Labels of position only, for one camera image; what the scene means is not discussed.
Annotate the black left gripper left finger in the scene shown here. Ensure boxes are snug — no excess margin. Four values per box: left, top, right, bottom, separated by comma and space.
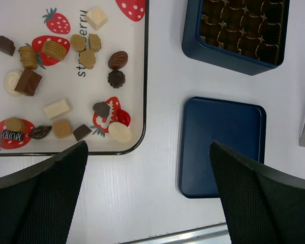
0, 141, 88, 243

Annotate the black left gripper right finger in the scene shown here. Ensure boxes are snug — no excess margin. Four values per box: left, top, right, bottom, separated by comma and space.
209, 141, 305, 243

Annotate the black white striped chocolate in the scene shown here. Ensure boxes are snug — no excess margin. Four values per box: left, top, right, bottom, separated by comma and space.
1, 130, 24, 141

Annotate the dark lips chocolate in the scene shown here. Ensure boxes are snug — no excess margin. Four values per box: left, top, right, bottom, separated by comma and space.
27, 126, 52, 140

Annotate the caramel embossed square chocolate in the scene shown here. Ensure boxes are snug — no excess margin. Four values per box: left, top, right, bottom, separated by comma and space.
52, 119, 72, 139

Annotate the caramel cup chocolate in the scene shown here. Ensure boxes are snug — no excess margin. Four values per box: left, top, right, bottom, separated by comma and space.
5, 117, 26, 132

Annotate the white rectangular chocolate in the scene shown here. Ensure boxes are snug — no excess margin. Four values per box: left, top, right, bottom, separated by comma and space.
44, 99, 72, 119

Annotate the white oval chocolate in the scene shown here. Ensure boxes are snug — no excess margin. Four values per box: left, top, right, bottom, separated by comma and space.
108, 122, 132, 143

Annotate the milk brown block chocolate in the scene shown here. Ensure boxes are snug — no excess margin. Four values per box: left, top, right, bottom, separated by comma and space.
14, 69, 42, 96

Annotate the white swirl chocolate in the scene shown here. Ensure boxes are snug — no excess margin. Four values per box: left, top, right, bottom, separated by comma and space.
5, 69, 22, 97

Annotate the caramel ridged barrel chocolate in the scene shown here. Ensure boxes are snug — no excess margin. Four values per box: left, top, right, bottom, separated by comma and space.
18, 46, 38, 70

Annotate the dark rosette chocolate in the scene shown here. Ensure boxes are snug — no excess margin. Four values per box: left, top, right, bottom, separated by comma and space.
108, 70, 126, 88

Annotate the caramel ribbed block chocolate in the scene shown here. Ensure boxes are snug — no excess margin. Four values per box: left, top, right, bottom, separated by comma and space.
41, 41, 67, 60

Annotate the dark brown rectangular chocolate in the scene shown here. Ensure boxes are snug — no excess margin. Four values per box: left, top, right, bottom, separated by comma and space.
0, 36, 15, 56

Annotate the brown leaf chocolate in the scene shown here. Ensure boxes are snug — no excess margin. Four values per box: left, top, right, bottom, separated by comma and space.
108, 51, 128, 70

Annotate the caramel round chocolate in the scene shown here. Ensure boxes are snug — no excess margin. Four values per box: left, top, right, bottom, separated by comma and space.
70, 34, 86, 52

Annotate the navy blue chocolate tin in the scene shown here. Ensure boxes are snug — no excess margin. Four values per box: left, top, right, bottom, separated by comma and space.
181, 0, 290, 76

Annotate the white square chocolate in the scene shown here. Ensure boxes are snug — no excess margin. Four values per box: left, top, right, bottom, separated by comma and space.
84, 6, 108, 31

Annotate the navy blue tin lid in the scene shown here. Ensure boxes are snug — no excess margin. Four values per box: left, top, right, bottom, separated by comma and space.
178, 97, 266, 199

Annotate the white strawberry print tray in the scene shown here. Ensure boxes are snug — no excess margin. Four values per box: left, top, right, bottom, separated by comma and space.
0, 1, 149, 157

